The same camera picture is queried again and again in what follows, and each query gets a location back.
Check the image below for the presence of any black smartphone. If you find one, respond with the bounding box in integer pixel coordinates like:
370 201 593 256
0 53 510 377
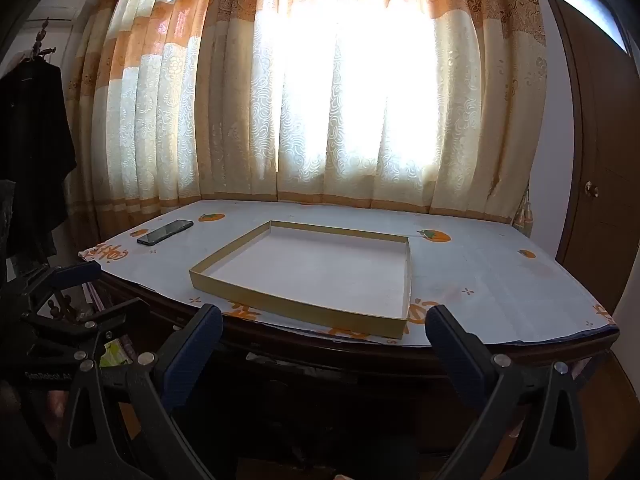
136 219 194 247

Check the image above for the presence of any black hanging garment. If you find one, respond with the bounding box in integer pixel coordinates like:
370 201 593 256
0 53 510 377
0 62 78 261

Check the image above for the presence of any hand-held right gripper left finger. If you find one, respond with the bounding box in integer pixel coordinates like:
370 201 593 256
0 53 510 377
56 304 236 480

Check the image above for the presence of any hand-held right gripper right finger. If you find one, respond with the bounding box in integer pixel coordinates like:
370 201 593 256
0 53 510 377
424 304 591 480

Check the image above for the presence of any cream and orange curtain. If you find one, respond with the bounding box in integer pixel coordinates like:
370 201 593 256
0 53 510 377
65 0 548 226

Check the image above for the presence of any shallow cardboard box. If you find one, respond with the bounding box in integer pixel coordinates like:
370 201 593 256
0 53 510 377
188 220 413 339

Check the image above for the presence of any beige curtain tassel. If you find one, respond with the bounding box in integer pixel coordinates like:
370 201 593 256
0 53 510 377
512 185 533 236

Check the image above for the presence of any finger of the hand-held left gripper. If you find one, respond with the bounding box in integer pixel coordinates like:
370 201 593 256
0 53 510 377
22 297 151 361
20 261 103 311

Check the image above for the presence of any brown wooden door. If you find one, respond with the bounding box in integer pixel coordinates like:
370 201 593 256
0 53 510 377
547 0 640 316

